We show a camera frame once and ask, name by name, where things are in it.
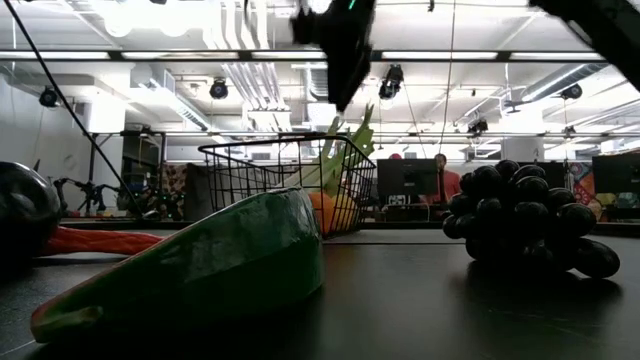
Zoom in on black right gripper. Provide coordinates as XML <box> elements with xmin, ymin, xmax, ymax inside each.
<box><xmin>292</xmin><ymin>0</ymin><xmax>377</xmax><ymax>112</ymax></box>

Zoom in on green leek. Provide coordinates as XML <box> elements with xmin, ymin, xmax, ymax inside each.
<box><xmin>279</xmin><ymin>102</ymin><xmax>376</xmax><ymax>199</ymax></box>

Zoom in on black wire basket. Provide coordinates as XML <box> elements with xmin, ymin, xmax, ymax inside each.
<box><xmin>198</xmin><ymin>133</ymin><xmax>378</xmax><ymax>239</ymax></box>

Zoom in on round orange fruit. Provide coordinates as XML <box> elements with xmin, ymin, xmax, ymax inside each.
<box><xmin>307</xmin><ymin>191</ymin><xmax>337</xmax><ymax>236</ymax></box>

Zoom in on dark grape bunch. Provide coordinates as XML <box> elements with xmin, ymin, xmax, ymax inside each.
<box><xmin>441</xmin><ymin>159</ymin><xmax>622</xmax><ymax>280</ymax></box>

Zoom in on watermelon slice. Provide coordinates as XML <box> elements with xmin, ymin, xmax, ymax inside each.
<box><xmin>29</xmin><ymin>186</ymin><xmax>326</xmax><ymax>346</ymax></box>

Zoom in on dark purple eggplant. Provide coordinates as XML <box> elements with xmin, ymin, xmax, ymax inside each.
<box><xmin>0</xmin><ymin>160</ymin><xmax>62</xmax><ymax>261</ymax></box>

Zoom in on black monitor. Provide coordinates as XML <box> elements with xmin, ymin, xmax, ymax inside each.
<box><xmin>377</xmin><ymin>158</ymin><xmax>439</xmax><ymax>207</ymax></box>

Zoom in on black overhead light bar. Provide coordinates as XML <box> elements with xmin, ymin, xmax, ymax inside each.
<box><xmin>0</xmin><ymin>48</ymin><xmax>609</xmax><ymax>64</ymax></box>

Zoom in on grey hanging cloth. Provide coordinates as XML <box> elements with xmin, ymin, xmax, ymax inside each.
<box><xmin>183</xmin><ymin>163</ymin><xmax>216</xmax><ymax>221</ymax></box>

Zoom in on patterned hanging cloth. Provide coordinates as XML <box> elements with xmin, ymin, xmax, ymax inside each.
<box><xmin>159</xmin><ymin>163</ymin><xmax>189</xmax><ymax>221</ymax></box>

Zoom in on black tall cabinet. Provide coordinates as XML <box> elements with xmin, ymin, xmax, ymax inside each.
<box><xmin>542</xmin><ymin>162</ymin><xmax>569</xmax><ymax>191</ymax></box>

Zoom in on black table mat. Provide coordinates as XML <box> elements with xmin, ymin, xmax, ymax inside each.
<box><xmin>0</xmin><ymin>228</ymin><xmax>640</xmax><ymax>360</ymax></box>

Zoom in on colourful patterned panel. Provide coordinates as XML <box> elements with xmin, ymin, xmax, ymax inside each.
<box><xmin>567</xmin><ymin>162</ymin><xmax>606</xmax><ymax>221</ymax></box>

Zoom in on black metal rack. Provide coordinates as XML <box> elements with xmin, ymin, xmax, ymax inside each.
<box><xmin>82</xmin><ymin>130</ymin><xmax>167</xmax><ymax>221</ymax></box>

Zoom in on silver ventilation duct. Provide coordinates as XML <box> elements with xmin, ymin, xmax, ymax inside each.
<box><xmin>302</xmin><ymin>62</ymin><xmax>334</xmax><ymax>129</ymax></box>

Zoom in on thin hanging cable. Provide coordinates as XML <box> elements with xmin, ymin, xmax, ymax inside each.
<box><xmin>437</xmin><ymin>0</ymin><xmax>456</xmax><ymax>161</ymax></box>

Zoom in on black wall panel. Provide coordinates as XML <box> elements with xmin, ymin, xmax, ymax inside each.
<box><xmin>592</xmin><ymin>152</ymin><xmax>640</xmax><ymax>196</ymax></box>

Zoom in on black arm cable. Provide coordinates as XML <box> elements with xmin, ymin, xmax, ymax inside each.
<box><xmin>2</xmin><ymin>0</ymin><xmax>146</xmax><ymax>219</ymax></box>

